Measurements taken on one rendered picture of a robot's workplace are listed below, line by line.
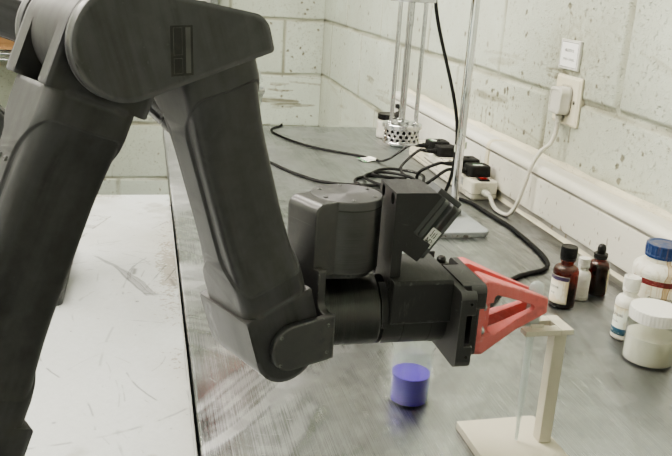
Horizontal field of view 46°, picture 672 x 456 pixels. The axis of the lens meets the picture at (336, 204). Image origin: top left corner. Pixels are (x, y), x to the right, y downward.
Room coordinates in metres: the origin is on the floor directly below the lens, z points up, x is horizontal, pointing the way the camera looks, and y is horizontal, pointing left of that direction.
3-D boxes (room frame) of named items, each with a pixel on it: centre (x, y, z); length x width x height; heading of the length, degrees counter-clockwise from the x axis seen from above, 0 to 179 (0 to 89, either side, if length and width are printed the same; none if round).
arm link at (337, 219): (0.58, 0.02, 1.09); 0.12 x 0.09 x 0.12; 130
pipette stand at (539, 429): (0.64, -0.18, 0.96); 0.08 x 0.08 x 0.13; 15
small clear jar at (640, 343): (0.84, -0.37, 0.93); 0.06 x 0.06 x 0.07
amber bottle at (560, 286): (0.99, -0.31, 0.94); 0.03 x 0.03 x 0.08
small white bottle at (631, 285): (0.90, -0.36, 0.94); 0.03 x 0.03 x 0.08
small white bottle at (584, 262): (1.02, -0.34, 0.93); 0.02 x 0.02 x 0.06
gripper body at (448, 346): (0.61, -0.07, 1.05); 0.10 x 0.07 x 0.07; 15
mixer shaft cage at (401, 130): (1.33, -0.10, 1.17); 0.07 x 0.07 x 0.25
